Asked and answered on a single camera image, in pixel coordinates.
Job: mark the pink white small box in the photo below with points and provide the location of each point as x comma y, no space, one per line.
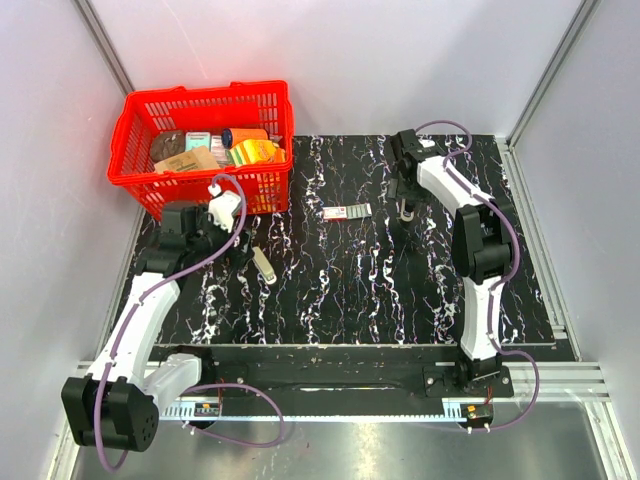
218,150

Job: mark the brown cardboard packet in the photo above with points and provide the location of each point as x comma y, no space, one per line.
197,159

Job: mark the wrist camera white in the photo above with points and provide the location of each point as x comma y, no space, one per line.
427,143
223,207

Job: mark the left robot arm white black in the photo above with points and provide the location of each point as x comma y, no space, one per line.
117,404

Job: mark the staple box red white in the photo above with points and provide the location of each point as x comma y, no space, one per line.
352,212

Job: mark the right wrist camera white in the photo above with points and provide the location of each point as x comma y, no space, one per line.
427,143

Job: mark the pale green stapler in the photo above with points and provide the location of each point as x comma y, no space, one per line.
263,266

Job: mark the brown round cookie pack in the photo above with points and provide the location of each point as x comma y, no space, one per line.
167,144

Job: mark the black marble pattern mat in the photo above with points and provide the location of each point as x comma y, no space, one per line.
376,280

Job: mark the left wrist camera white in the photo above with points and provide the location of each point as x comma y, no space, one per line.
223,207

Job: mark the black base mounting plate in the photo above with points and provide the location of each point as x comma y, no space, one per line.
346,382

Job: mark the teal small box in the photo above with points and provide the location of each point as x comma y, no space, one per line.
194,140

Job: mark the orange can blue lid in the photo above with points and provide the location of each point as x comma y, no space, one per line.
231,137

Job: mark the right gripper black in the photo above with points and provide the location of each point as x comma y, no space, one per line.
397,190

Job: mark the yellow orange snack box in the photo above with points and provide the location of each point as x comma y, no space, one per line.
253,152

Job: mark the red plastic shopping basket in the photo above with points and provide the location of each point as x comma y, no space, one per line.
244,105

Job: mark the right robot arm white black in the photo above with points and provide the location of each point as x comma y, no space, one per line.
484,250

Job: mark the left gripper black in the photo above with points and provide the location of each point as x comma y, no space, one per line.
238,257

